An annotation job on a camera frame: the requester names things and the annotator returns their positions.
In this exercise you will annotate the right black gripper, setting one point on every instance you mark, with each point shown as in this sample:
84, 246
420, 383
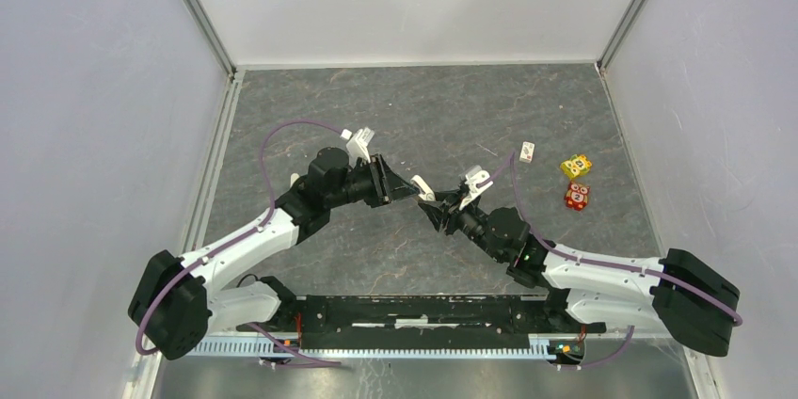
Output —
449, 208

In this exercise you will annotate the white staple box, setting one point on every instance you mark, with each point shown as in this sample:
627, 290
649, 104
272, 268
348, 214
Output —
527, 151

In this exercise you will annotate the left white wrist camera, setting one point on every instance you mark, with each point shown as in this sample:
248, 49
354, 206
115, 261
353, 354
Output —
357, 143

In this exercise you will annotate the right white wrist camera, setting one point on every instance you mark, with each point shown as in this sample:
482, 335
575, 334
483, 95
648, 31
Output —
477, 181

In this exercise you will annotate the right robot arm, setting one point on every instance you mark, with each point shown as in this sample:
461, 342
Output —
678, 293

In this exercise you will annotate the left aluminium frame post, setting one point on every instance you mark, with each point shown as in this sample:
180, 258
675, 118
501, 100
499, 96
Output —
203, 21

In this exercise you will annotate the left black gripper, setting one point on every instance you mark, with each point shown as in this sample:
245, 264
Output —
387, 185

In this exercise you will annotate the red toy block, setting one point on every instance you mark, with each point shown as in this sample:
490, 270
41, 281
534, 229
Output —
577, 196

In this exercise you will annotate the right aluminium frame post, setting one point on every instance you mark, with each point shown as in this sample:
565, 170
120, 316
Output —
621, 31

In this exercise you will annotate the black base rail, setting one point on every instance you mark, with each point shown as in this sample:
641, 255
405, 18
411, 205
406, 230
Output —
405, 322

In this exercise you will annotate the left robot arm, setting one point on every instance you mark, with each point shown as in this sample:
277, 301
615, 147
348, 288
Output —
181, 299

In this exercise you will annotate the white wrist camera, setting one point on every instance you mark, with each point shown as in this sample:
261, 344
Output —
357, 143
477, 181

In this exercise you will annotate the aluminium frame post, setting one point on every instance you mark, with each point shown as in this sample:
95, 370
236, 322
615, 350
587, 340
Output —
621, 31
203, 21

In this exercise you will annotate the white stapler top half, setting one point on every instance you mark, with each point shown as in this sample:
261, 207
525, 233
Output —
425, 192

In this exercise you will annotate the yellow toy block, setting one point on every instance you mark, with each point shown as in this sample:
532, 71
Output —
576, 166

